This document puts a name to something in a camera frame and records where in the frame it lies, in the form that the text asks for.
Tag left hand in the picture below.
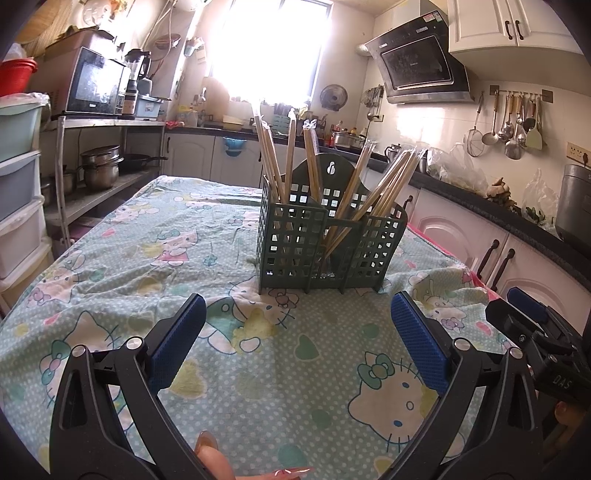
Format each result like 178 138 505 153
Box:
194 431 312 480

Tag black kettle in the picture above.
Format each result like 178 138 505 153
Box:
384 144 402 163

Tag black frying pan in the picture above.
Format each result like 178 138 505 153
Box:
118 153 168 173

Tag blender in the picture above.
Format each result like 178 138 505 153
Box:
122 48 151 118

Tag black range hood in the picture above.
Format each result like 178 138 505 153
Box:
367 8 473 104

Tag plastic drawer unit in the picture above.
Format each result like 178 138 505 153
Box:
1 93 53 314

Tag grey rice cooker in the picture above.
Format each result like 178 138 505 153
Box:
555 164 591 246

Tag light blue container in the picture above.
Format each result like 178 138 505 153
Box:
134 95 164 120

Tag right hand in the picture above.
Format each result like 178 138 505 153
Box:
543 401 587 460

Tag wall fan vent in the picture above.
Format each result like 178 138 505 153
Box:
320 84 349 112

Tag green hanging spatula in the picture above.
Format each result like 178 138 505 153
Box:
525 96 543 150

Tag bamboo chopstick pair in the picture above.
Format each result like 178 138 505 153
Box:
329 148 419 257
253 112 287 204
325 140 377 254
283 108 297 204
303 120 322 203
372 145 425 217

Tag hello kitty tablecloth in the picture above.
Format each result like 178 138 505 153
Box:
1 176 510 479

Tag black microwave oven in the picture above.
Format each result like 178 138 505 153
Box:
28 47 124 116

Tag white upper cabinet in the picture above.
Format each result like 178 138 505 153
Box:
448 0 590 91

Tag wall power outlet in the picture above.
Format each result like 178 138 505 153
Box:
566 142 591 168

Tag red bucket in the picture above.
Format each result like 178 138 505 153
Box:
0 58 37 97

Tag hanging strainer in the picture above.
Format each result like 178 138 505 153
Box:
464 92 485 158

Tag white lower cabinets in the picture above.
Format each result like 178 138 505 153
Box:
161 131 591 333

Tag dark green utensil holder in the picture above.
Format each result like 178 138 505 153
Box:
256 153 408 292

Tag steel stock pot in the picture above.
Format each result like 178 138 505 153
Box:
80 145 123 191

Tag hanging steel ladle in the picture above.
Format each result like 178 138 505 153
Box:
482 91 499 146

